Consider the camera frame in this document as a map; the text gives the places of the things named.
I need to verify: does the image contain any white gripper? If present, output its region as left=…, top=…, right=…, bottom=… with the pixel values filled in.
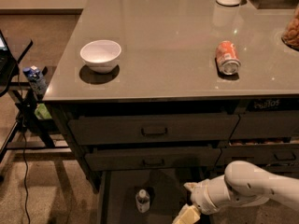
left=172, top=175, right=236, bottom=224

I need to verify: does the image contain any clear plastic water bottle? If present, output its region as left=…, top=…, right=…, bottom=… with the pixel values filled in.
left=135, top=189, right=150, bottom=213

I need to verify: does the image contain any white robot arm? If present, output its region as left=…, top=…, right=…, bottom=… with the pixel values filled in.
left=172, top=161, right=299, bottom=224

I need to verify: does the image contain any open bottom left drawer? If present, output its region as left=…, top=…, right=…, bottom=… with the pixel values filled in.
left=97, top=167, right=205, bottom=224

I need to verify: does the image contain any dark bottom right drawer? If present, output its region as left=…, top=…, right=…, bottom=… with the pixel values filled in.
left=206, top=165, right=299, bottom=179

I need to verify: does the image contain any dark drawer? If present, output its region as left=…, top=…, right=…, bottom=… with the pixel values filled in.
left=231, top=111, right=299, bottom=139
left=206, top=165, right=299, bottom=179
left=85, top=147, right=221, bottom=171
left=217, top=144, right=299, bottom=166
left=68, top=113, right=239, bottom=145

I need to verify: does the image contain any dark middle right drawer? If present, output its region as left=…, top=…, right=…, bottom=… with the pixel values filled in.
left=217, top=144, right=299, bottom=166

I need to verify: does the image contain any dark middle left drawer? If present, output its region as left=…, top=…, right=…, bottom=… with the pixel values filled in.
left=85, top=147, right=221, bottom=171

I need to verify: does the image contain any dark top left drawer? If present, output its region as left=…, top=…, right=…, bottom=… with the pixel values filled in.
left=68, top=113, right=239, bottom=145

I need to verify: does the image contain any dark top right drawer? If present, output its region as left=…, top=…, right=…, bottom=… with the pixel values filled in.
left=231, top=111, right=299, bottom=139

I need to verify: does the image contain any blue bottle on shelf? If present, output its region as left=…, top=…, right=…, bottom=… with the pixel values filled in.
left=22, top=66, right=48, bottom=97

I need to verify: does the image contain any orange soda can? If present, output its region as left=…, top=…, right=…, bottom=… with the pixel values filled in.
left=216, top=41, right=241, bottom=76

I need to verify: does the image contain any green packet on shelf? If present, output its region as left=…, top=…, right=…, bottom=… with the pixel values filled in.
left=35, top=104, right=51, bottom=119

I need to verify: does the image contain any white ceramic bowl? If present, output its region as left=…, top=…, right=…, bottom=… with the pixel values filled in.
left=80, top=40, right=122, bottom=74

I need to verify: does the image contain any black side table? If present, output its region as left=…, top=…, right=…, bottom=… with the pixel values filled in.
left=0, top=37, right=68, bottom=161

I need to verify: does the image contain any glass jar of snacks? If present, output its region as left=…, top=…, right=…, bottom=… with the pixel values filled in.
left=281, top=4, right=299, bottom=50

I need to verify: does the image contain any black power cable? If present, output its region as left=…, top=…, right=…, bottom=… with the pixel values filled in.
left=12, top=59, right=36, bottom=224

